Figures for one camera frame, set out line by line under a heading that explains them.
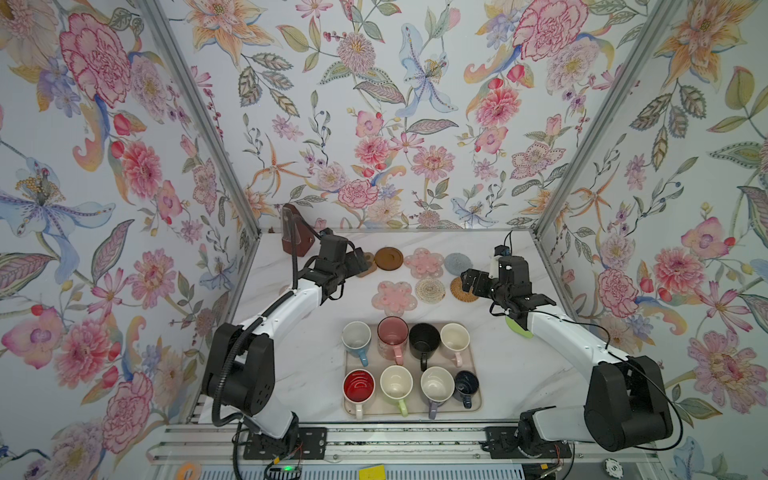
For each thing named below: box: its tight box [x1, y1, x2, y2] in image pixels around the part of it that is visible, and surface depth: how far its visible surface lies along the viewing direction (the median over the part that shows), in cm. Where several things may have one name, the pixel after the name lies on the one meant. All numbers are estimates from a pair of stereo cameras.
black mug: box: [409, 322, 441, 372], surface depth 86 cm
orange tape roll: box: [176, 461, 203, 480], surface depth 72 cm
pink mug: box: [377, 316, 409, 366], surface depth 84 cm
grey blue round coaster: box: [444, 252, 473, 276], surface depth 113 cm
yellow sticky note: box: [359, 464, 385, 480], surface depth 70 cm
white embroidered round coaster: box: [415, 276, 446, 305], surface depth 106 cm
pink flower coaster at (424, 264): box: [404, 248, 445, 280], surface depth 113 cm
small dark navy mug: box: [454, 370, 479, 409], surface depth 80 cm
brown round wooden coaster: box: [374, 246, 404, 271], surface depth 116 cm
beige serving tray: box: [344, 324, 482, 414], surface depth 82 cm
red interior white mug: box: [342, 368, 376, 420], surface depth 78 cm
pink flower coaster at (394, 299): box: [371, 281, 418, 317], surface depth 103 cm
